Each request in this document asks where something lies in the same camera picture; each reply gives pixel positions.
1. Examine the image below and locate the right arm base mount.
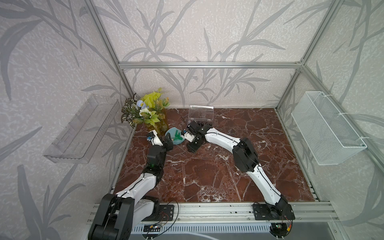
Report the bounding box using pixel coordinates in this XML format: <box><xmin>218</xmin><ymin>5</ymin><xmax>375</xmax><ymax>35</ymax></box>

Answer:
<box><xmin>252</xmin><ymin>203</ymin><xmax>296</xmax><ymax>221</ymax></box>

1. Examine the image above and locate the clear acrylic wall shelf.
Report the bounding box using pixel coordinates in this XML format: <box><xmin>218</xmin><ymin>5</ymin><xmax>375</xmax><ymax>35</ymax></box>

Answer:
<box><xmin>43</xmin><ymin>94</ymin><xmax>121</xmax><ymax>164</ymax></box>

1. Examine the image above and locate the white wire mesh basket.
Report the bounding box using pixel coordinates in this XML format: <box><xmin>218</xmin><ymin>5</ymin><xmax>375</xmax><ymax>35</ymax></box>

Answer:
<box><xmin>292</xmin><ymin>91</ymin><xmax>367</xmax><ymax>166</ymax></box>

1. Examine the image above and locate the clear acrylic lipstick organizer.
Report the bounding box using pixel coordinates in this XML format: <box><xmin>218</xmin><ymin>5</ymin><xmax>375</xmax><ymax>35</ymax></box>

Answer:
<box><xmin>187</xmin><ymin>105</ymin><xmax>215</xmax><ymax>126</ymax></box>

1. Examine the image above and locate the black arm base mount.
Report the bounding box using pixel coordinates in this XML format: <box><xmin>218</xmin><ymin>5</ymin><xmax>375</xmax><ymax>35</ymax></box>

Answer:
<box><xmin>143</xmin><ymin>204</ymin><xmax>175</xmax><ymax>222</ymax></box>

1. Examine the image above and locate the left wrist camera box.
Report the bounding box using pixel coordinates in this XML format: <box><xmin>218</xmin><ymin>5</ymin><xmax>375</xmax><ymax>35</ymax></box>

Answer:
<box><xmin>147</xmin><ymin>130</ymin><xmax>163</xmax><ymax>146</ymax></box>

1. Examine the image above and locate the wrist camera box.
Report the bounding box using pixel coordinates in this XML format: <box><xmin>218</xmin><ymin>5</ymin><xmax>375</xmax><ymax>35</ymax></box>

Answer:
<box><xmin>182</xmin><ymin>129</ymin><xmax>195</xmax><ymax>143</ymax></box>
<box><xmin>147</xmin><ymin>130</ymin><xmax>163</xmax><ymax>146</ymax></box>

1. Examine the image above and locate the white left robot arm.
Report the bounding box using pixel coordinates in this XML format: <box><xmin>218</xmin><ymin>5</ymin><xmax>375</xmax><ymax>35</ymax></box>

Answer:
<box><xmin>88</xmin><ymin>131</ymin><xmax>174</xmax><ymax>240</ymax></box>

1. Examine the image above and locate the aluminium front rail frame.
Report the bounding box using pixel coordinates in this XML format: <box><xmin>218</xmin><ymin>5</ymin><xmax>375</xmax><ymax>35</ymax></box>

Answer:
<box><xmin>131</xmin><ymin>202</ymin><xmax>347</xmax><ymax>240</ymax></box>

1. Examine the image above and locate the artificial flower plant vase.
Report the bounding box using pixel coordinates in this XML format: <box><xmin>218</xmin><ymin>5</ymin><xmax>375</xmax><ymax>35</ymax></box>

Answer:
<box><xmin>121</xmin><ymin>88</ymin><xmax>170</xmax><ymax>136</ymax></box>

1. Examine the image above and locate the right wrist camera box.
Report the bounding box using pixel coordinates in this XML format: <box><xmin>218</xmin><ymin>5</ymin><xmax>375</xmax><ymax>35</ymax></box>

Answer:
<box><xmin>182</xmin><ymin>129</ymin><xmax>195</xmax><ymax>143</ymax></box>

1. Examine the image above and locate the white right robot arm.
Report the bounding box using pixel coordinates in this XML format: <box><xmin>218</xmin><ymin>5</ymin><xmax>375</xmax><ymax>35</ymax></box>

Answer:
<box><xmin>184</xmin><ymin>121</ymin><xmax>296</xmax><ymax>220</ymax></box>

